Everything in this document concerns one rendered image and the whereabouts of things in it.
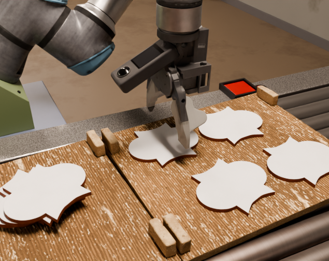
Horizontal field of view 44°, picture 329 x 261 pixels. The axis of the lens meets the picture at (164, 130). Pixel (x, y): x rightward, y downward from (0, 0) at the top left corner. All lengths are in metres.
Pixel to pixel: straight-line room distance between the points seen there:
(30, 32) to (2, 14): 0.07
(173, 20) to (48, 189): 0.33
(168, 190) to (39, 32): 0.48
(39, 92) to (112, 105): 1.66
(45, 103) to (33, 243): 0.54
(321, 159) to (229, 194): 0.20
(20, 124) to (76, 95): 1.98
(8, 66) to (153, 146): 0.39
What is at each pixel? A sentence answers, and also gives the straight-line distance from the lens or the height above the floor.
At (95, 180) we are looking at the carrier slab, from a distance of 0.74.
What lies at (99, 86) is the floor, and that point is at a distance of 3.07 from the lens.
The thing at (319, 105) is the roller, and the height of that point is 0.92.
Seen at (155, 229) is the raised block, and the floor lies 0.96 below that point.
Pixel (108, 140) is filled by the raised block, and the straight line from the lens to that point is 0.79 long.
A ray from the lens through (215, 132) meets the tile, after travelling 0.84.
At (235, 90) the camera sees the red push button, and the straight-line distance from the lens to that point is 1.03.
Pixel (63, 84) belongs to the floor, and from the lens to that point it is 3.15.
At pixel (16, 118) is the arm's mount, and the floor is 0.91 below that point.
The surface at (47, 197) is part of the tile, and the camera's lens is 0.67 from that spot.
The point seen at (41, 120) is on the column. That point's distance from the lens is 1.05.
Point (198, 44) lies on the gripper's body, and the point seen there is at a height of 1.14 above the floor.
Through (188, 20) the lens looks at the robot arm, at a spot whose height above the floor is 1.20.
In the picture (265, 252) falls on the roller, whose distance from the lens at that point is 0.66.
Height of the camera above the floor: 1.41
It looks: 34 degrees down
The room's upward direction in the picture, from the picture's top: straight up
